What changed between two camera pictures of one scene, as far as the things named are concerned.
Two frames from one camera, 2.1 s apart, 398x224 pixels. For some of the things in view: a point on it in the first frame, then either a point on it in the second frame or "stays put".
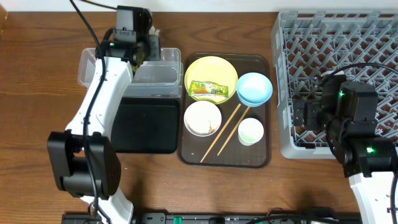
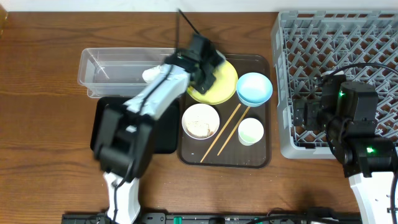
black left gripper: x=152 y=43 → x=207 y=79
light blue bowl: x=254 y=89 stays put
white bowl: x=202 y=118 stays put
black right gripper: x=314 y=107 stays put
